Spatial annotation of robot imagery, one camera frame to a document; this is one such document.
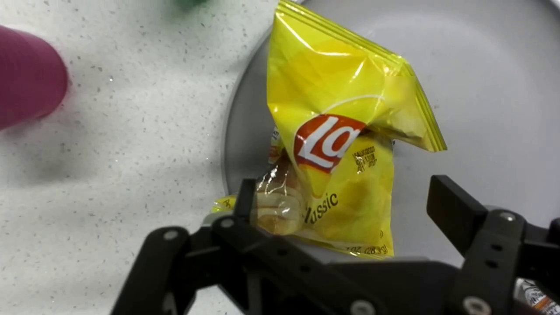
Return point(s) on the magenta cup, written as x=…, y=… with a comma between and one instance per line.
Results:
x=26, y=76

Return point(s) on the yellow chip bag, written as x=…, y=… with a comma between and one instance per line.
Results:
x=337, y=131

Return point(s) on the small orange white packet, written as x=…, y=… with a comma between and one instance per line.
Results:
x=534, y=296

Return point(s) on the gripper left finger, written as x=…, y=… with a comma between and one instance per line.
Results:
x=245, y=258

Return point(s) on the grey round plate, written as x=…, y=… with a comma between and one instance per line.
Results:
x=481, y=96

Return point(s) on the green object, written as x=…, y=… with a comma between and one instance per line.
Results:
x=190, y=2

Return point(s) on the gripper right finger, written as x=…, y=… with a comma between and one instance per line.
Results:
x=485, y=245

